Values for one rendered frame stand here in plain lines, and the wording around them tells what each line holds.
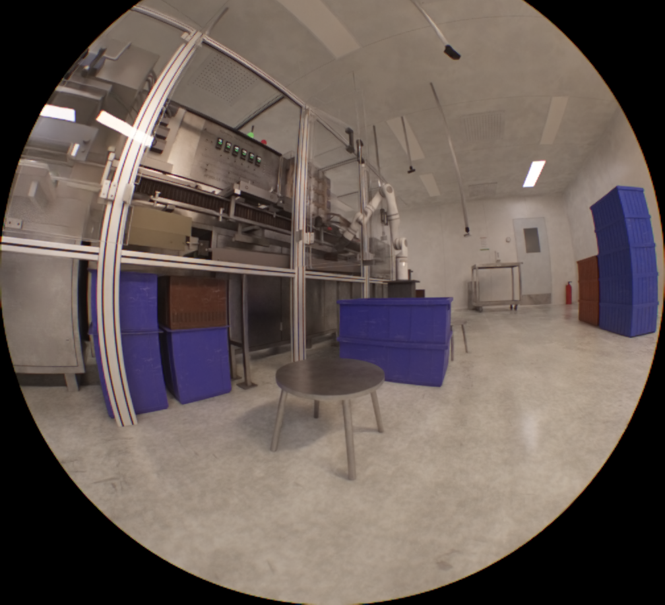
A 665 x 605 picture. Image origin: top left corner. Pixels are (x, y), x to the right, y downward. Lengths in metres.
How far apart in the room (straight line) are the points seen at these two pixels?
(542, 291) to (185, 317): 6.27
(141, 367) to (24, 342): 0.62
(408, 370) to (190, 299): 1.04
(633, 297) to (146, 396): 3.06
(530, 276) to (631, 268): 4.03
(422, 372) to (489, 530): 0.85
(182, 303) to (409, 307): 1.00
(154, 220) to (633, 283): 3.05
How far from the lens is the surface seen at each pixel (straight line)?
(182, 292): 0.96
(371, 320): 1.20
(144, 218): 0.96
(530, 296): 6.12
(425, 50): 2.66
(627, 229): 2.48
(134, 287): 0.91
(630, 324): 2.49
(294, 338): 1.25
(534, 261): 6.18
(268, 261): 1.20
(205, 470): 0.71
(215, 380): 1.09
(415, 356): 1.17
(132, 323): 0.92
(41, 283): 1.20
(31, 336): 1.25
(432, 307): 1.11
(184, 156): 1.68
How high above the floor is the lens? 0.48
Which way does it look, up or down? 5 degrees up
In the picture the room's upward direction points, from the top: straight up
